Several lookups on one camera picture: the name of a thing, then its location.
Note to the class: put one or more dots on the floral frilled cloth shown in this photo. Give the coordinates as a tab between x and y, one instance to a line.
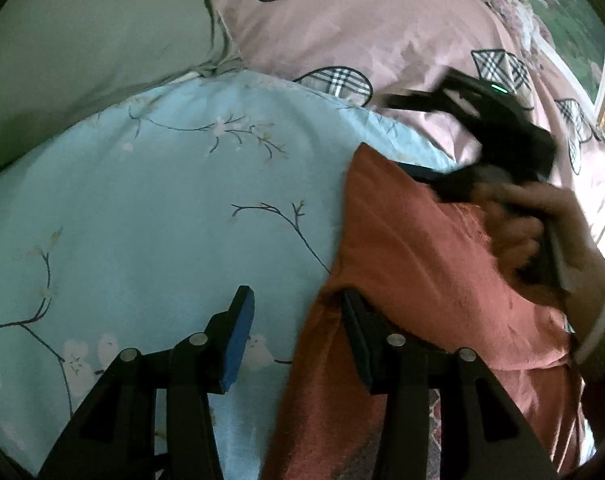
515	15

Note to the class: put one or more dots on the gold framed wall painting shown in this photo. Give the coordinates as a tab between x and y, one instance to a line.
577	30

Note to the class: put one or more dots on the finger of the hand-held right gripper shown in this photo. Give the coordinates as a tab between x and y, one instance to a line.
420	172
415	101

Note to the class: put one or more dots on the pink pillow with plaid hearts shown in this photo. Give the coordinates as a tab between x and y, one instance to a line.
382	20

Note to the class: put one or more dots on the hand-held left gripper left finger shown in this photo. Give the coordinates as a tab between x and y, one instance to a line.
238	340

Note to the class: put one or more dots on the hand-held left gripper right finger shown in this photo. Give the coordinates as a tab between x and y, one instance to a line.
358	345

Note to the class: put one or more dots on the light blue floral quilt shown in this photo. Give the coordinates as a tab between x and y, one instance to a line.
157	210

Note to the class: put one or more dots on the orange-red small garment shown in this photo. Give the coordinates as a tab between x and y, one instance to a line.
422	270

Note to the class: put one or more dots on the red patterned cloth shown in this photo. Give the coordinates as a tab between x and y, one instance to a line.
433	430

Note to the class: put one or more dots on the pale green pillow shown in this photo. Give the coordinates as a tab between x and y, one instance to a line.
82	45

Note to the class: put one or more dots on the person's right hand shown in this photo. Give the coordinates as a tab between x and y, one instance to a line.
577	245

